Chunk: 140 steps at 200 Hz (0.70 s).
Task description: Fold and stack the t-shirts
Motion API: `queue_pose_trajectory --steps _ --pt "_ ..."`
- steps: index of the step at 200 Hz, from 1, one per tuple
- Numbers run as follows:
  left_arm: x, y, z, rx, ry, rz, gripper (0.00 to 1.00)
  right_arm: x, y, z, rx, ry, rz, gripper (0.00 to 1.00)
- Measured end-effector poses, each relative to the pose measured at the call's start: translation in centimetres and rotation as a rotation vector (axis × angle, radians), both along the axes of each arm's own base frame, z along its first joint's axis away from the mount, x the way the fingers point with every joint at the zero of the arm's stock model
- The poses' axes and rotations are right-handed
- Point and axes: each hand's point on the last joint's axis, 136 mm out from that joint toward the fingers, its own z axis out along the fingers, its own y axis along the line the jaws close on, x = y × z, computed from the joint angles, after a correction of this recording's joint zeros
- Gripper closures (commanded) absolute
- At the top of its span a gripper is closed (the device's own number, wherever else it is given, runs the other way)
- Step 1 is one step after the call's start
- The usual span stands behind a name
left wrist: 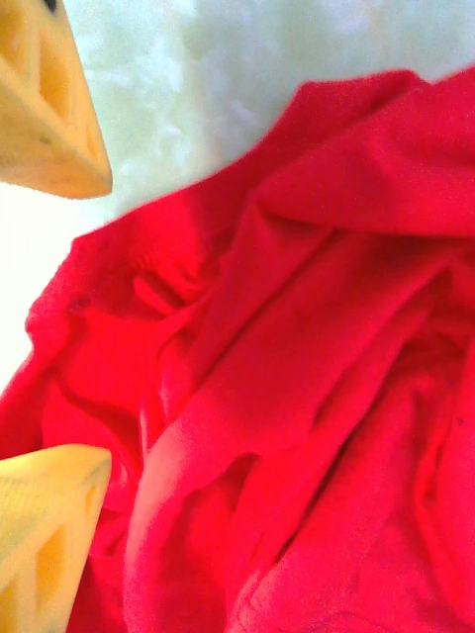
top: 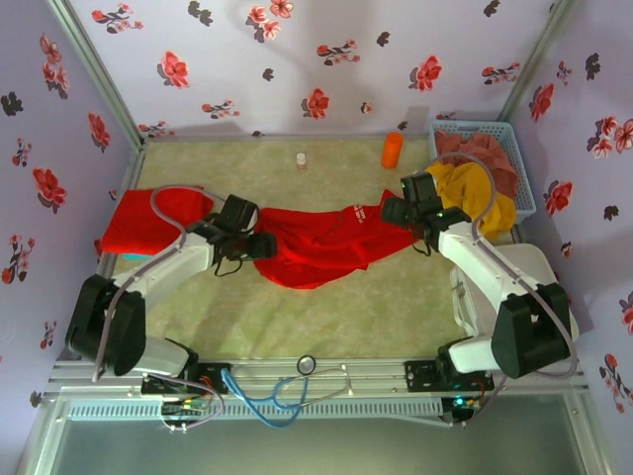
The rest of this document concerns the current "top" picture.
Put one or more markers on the blue stethoscope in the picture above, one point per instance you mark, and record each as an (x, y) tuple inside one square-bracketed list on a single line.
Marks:
[(284, 396)]

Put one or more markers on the teal flat item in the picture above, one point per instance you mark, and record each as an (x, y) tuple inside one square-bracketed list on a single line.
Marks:
[(134, 257)]

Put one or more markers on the small white bottle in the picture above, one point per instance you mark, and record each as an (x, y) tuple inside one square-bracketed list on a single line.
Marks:
[(301, 161)]

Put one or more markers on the aluminium frame post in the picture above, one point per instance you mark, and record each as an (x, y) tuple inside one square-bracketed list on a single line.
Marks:
[(94, 69), (539, 59)]

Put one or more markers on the red t-shirt with white print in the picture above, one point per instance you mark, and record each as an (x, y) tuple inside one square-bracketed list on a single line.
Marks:
[(321, 247)]

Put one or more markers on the blue plastic basket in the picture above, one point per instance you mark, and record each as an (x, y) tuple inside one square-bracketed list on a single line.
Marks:
[(525, 198)]

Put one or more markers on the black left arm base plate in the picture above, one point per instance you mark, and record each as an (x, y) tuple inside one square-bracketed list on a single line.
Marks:
[(212, 372)]

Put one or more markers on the brownish pink t-shirt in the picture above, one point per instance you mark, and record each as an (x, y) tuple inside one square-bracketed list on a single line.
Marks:
[(494, 151)]

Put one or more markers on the aluminium frame rail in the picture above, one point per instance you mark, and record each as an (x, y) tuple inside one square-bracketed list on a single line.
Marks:
[(346, 372)]

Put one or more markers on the right controller board green light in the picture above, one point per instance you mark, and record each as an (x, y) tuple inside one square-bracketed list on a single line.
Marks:
[(460, 406)]

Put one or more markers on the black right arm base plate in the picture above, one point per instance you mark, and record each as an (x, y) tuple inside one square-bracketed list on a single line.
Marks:
[(420, 376)]

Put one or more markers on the folded red t-shirt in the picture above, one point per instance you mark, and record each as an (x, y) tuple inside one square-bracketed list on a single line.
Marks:
[(133, 222)]

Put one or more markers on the orange cylinder container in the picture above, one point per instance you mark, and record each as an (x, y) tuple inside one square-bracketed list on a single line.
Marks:
[(391, 151)]

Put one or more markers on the yellow t-shirt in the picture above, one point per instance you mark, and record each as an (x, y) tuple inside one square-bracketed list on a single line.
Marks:
[(470, 183)]

